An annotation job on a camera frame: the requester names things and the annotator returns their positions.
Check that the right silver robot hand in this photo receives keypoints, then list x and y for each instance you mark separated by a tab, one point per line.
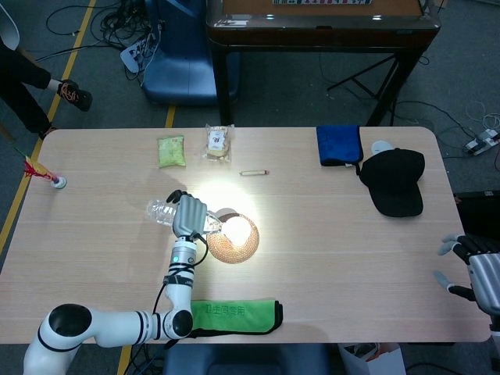
486	281

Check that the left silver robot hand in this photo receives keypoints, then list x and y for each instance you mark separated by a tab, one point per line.
191	216

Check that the transparent plastic bottle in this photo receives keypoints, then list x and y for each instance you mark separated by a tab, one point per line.
160	213

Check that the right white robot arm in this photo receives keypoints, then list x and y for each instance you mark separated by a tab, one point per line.
496	328

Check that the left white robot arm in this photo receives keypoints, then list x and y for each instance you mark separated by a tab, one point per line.
117	324

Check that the white paper cup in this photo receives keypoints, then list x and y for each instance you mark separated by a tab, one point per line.
237	229

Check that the round woven coaster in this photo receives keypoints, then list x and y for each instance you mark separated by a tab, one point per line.
234	254

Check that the black case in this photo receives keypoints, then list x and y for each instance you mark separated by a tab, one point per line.
480	215

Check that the green snack packet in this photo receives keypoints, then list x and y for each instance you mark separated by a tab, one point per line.
171	152

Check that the beige stick with red tip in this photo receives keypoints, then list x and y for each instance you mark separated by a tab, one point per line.
254	172

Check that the clear biscuit bag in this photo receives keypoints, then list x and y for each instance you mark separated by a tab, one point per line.
218	142

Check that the green microfiber cloth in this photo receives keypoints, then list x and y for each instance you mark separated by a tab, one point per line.
234	316

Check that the white cardboard box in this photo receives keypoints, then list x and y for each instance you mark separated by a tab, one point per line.
384	361

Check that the black baseball cap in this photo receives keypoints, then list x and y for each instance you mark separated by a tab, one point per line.
394	179

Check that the feather shuttlecock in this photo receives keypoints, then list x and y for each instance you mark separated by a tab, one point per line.
58	182

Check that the grey power strip with plugs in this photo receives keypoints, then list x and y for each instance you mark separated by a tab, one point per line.
480	142

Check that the blue padded seat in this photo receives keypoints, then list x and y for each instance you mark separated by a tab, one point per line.
242	361

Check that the blue chair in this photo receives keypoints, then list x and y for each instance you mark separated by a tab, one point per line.
183	62

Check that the blue folded cloth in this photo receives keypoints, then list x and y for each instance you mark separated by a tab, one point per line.
338	144

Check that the black shoe with orange laces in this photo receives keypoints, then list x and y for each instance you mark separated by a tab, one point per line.
76	95

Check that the white round disc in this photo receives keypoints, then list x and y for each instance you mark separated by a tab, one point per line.
381	146

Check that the white power strip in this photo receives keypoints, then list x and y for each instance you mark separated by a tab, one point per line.
131	56

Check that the person's leg in black trousers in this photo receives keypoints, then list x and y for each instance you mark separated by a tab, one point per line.
19	86

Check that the dark wooden mahjong table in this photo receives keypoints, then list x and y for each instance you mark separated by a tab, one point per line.
320	35

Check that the white chair shell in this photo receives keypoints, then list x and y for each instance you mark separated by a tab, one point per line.
8	31

